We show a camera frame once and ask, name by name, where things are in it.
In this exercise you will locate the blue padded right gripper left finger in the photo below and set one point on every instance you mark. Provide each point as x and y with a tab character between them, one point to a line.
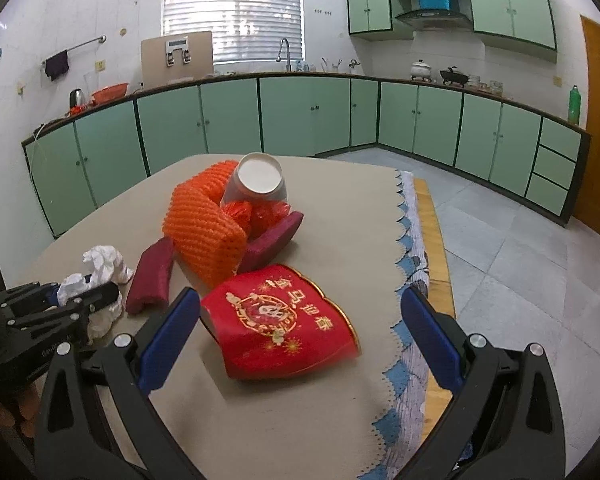
73	438

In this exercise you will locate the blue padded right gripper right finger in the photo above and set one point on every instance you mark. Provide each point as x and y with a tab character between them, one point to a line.
504	420

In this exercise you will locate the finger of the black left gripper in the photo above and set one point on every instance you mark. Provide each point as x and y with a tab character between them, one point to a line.
93	300

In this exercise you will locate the dark red foam strip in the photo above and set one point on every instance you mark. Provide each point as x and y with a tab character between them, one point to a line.
151	281

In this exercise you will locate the orange foam fruit net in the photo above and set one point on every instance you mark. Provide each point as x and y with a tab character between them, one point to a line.
212	238

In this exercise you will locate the red gold printed package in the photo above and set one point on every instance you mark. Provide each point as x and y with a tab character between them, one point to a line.
275	323

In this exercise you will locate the dark red foam block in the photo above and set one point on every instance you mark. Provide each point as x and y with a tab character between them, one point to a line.
263	250

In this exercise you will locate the white paper cup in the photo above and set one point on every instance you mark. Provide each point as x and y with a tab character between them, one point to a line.
257	176

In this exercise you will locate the green lower kitchen cabinets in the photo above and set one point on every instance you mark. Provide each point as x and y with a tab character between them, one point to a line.
80	163

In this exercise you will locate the chrome kitchen faucet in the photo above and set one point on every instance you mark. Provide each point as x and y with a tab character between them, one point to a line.
283	54

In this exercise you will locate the steel electric kettle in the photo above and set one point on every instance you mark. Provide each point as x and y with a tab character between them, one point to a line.
77	101

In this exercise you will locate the red plastic basin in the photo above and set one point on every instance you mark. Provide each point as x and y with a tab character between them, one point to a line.
109	94

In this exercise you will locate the dark hanging towel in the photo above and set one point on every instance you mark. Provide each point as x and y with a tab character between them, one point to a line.
57	65

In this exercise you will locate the brown cardboard box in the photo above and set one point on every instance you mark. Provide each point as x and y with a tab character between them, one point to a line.
174	58

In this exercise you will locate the metal towel bar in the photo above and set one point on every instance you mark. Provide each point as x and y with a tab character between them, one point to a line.
97	40

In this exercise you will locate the green bottle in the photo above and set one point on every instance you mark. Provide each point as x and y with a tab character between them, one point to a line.
574	105

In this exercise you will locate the window with white blinds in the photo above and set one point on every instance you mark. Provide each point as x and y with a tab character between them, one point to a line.
242	30

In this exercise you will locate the black wok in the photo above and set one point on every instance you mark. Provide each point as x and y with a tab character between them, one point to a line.
453	77

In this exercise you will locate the white cooking pot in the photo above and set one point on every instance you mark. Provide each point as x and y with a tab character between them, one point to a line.
421	71

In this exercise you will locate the range hood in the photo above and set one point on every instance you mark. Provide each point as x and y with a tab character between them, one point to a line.
424	20

